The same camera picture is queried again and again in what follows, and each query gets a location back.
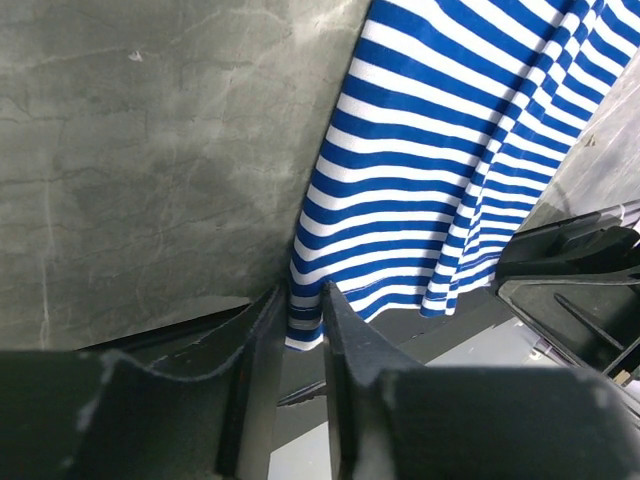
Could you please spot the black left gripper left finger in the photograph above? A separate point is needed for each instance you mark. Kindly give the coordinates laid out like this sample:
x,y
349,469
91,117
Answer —
x,y
203,411

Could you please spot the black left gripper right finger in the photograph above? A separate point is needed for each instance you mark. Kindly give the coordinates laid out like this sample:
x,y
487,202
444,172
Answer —
x,y
391,417

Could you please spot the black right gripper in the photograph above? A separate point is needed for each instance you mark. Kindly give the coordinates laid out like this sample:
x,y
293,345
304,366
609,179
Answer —
x,y
575,283

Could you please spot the blue white striped tank top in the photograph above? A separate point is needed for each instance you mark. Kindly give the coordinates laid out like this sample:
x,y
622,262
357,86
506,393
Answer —
x,y
452,120

